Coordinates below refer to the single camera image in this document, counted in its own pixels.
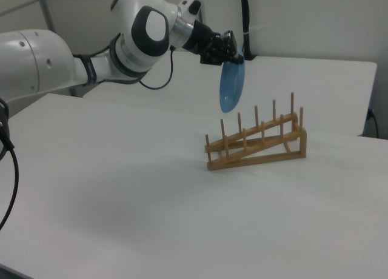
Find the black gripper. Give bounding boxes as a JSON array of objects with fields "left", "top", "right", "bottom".
[{"left": 187, "top": 19, "right": 245, "bottom": 66}]

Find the blue plate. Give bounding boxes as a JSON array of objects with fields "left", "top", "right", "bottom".
[{"left": 218, "top": 46, "right": 247, "bottom": 114}]

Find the wooden plate rack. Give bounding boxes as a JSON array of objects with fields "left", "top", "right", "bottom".
[{"left": 204, "top": 92, "right": 307, "bottom": 172}]

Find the black stand pole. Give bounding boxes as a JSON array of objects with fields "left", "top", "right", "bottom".
[{"left": 239, "top": 0, "right": 256, "bottom": 61}]

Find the white cable tie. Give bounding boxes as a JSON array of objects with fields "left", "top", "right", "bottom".
[{"left": 242, "top": 25, "right": 265, "bottom": 36}]

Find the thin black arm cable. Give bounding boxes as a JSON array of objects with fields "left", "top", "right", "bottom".
[{"left": 138, "top": 45, "right": 176, "bottom": 90}]

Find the black wall cable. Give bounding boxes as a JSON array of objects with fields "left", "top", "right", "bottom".
[{"left": 367, "top": 108, "right": 380, "bottom": 138}]

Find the thick black cable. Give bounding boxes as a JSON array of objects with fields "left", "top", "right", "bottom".
[{"left": 0, "top": 96, "right": 20, "bottom": 231}]

